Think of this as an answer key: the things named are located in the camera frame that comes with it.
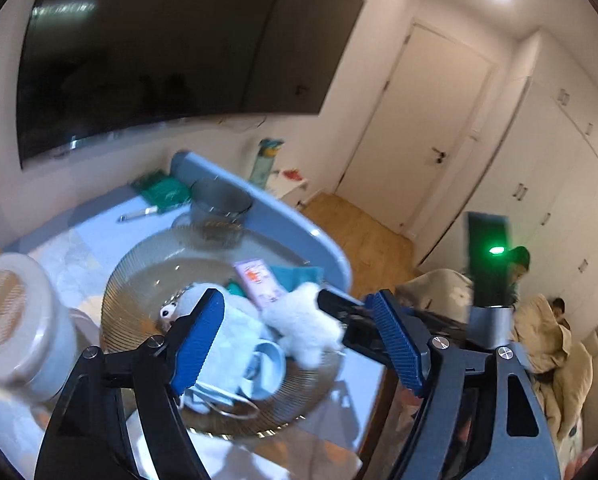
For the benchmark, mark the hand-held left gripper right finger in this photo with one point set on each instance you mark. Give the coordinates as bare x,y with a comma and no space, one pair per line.
396,340

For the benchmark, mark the pink card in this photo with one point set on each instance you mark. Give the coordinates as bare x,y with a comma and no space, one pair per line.
259,282

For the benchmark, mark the white plush star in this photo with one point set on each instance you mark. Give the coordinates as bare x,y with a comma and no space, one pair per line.
304,325

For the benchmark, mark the white wardrobe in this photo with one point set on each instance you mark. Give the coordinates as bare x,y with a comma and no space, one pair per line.
554,160

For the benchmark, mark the black television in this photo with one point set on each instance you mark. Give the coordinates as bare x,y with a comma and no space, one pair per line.
179,45

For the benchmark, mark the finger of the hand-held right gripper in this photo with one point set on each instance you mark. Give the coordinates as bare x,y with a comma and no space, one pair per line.
339,305
364,342

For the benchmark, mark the green packet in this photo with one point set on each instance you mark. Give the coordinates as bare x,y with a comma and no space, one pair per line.
161,190

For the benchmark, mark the small silver tool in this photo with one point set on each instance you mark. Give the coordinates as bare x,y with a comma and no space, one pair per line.
139,213

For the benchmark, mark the ribbed glass bowl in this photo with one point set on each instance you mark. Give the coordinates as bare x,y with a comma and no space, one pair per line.
144,270

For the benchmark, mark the colourful drink bottle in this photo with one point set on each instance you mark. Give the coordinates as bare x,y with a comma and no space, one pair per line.
264,165

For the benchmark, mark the grey glass cup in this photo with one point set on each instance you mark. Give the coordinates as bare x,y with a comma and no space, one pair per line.
219,205

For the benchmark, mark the white lidded jar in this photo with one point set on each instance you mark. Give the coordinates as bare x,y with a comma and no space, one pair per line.
24,320

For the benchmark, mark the small red object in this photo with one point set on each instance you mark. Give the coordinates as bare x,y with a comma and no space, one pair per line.
294,174

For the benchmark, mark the blue face mask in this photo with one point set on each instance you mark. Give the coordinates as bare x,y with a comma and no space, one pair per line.
234,330

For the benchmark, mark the white door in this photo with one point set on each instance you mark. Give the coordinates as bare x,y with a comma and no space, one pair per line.
419,125

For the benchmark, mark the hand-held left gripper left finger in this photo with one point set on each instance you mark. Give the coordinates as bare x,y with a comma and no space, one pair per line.
199,340

